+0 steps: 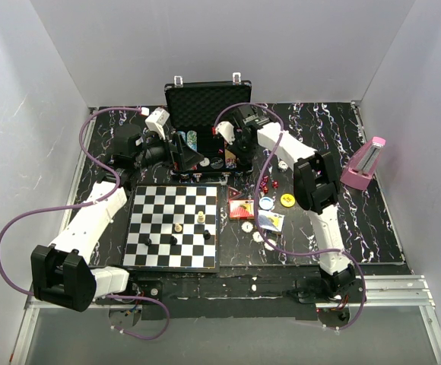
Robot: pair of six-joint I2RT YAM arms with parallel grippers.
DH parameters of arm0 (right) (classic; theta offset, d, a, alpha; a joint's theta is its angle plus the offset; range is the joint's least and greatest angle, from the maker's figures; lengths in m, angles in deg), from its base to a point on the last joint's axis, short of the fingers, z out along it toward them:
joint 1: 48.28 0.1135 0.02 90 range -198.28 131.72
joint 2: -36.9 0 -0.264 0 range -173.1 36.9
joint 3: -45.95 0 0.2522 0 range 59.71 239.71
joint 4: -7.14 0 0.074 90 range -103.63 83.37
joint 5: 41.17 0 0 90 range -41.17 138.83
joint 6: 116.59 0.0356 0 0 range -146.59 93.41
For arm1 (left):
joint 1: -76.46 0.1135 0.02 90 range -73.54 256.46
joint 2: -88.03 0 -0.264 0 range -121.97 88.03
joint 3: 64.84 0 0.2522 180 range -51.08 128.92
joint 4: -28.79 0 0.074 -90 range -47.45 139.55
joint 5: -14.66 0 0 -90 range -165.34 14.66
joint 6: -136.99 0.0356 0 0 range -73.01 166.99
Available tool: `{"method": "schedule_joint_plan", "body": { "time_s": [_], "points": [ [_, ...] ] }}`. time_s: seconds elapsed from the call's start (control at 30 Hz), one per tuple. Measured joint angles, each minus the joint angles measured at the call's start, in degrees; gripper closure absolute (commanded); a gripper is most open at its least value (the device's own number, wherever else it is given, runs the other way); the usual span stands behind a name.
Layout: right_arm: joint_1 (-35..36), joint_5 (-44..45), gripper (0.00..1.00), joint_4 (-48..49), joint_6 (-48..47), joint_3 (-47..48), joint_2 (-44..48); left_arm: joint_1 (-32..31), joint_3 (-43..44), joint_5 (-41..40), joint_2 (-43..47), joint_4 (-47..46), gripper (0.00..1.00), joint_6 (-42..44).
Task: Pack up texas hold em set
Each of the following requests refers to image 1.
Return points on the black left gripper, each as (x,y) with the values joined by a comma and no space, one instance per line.
(186,157)

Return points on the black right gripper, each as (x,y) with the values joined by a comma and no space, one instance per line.
(235,148)

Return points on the black poker set case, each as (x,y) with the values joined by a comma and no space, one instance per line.
(195,106)

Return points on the grey white chip stack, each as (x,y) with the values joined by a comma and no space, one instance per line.
(282,166)

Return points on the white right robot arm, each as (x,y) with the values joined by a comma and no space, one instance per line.
(315,183)

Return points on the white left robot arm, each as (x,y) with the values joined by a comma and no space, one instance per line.
(60,271)

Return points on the green blue chip column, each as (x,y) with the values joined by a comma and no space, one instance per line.
(192,140)

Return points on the light blue chip column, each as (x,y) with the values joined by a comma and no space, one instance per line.
(180,138)

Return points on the red yellow chip column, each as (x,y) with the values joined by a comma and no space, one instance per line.
(230,160)

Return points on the white single chip in case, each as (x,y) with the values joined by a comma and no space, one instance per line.
(205,162)

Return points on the grey dealer button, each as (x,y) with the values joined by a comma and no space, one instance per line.
(216,163)

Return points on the triangular all-in marker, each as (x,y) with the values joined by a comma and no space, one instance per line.
(233,193)

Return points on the blue small blind button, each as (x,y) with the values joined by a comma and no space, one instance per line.
(266,203)

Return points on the red playing card deck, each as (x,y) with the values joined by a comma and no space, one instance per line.
(241,209)

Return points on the yellow big blind button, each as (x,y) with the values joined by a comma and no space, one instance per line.
(287,200)

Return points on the black white chess board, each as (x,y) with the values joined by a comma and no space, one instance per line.
(154,212)

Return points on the blue playing card deck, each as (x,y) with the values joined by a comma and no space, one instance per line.
(270,221)

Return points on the white loose poker chip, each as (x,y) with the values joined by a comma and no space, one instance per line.
(247,227)
(257,237)

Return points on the pink metronome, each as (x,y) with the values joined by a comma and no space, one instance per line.
(359,170)

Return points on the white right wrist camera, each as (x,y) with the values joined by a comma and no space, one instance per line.
(226,130)

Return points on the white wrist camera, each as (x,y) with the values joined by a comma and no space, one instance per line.
(226,130)
(156,121)

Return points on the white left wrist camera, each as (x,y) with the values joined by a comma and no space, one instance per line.
(156,121)

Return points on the aluminium rail frame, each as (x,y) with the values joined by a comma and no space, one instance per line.
(261,307)

